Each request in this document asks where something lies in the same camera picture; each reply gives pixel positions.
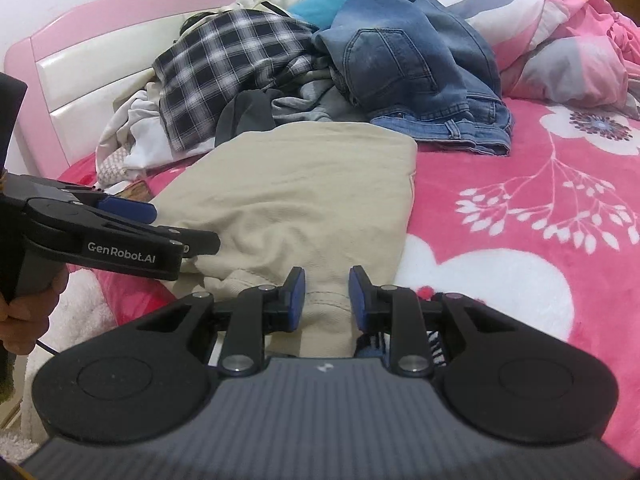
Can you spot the pink floral blanket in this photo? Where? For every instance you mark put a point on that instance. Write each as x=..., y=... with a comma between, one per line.
x=500, y=210

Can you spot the white cloth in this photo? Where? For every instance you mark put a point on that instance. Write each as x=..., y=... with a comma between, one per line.
x=140, y=130

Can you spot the khaki pants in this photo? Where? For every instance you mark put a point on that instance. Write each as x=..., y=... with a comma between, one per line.
x=300, y=185

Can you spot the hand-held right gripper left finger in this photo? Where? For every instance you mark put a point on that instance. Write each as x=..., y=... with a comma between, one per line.
x=298, y=300

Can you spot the white fluffy blanket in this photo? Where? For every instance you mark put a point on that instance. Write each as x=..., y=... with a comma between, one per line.
x=85, y=305

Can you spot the blue denim jeans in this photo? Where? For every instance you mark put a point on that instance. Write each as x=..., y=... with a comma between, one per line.
x=400, y=60

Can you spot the pink white headboard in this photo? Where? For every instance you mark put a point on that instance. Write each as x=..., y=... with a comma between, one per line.
x=75, y=60

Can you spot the dark grey garment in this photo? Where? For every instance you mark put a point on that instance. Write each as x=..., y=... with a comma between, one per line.
x=245, y=115

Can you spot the pink rabbit print quilt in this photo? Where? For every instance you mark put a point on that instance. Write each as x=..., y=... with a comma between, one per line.
x=575, y=20

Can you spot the grey knit garment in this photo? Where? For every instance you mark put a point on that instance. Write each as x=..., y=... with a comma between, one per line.
x=320, y=100

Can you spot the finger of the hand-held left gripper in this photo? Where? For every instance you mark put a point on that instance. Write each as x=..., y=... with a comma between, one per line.
x=200, y=244
x=130, y=210

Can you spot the person's left hand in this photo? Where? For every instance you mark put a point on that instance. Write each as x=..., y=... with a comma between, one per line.
x=45, y=300

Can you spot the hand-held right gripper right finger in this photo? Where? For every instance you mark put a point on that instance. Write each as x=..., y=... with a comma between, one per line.
x=356, y=300

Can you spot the black white plaid shirt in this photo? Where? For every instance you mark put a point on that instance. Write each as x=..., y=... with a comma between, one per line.
x=225, y=60

